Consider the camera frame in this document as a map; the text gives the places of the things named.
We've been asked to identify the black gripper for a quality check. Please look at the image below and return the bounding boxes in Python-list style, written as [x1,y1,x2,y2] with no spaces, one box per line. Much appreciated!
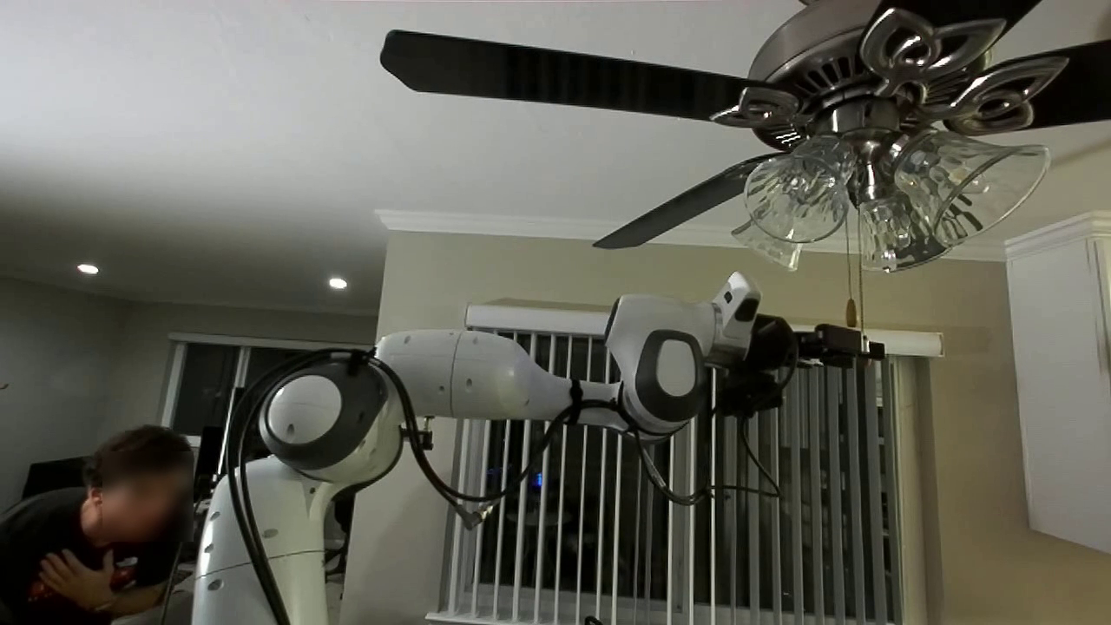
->
[796,324,892,370]

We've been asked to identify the longer lamp pull cord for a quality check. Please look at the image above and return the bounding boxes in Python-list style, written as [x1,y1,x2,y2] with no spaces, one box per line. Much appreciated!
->
[849,147,872,334]

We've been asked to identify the clear glass lamp shade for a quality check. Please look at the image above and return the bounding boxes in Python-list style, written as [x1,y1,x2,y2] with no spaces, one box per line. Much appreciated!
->
[729,135,866,279]
[884,127,1053,249]
[855,186,945,279]

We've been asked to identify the silver ceiling fan housing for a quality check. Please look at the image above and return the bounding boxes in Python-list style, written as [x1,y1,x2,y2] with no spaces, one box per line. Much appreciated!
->
[707,0,1073,161]

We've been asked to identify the white vertical window blinds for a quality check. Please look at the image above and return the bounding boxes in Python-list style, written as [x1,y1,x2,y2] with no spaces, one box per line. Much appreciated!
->
[436,325,936,625]

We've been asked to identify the white blinds headrail valance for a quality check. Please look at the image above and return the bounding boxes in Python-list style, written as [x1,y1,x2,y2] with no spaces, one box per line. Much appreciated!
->
[462,299,945,360]

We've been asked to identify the long black fan blade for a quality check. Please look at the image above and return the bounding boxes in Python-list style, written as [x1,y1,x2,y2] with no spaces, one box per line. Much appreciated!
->
[379,29,758,124]

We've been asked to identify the dark chair back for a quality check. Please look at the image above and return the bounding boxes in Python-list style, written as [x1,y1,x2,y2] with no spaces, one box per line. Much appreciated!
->
[20,455,91,502]

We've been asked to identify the person in black shirt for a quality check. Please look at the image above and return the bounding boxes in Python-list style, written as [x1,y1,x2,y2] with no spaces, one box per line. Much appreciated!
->
[0,425,202,625]

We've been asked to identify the shorter lamp pull cord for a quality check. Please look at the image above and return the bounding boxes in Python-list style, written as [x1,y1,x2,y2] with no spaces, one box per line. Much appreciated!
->
[845,205,860,331]

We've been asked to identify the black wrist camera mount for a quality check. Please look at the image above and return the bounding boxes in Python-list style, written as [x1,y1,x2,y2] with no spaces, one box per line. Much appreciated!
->
[710,308,807,420]

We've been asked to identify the white wall cabinet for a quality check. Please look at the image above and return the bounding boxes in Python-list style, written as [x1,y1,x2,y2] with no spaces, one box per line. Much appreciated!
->
[1001,209,1111,560]

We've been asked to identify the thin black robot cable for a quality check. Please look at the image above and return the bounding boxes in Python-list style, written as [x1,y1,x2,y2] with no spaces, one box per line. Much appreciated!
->
[374,359,790,532]

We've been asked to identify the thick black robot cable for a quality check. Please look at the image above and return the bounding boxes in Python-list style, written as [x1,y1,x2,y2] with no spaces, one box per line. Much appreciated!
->
[222,359,349,625]

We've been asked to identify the dark window with white frame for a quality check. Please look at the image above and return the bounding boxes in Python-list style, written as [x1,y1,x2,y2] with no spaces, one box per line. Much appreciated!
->
[160,334,379,515]

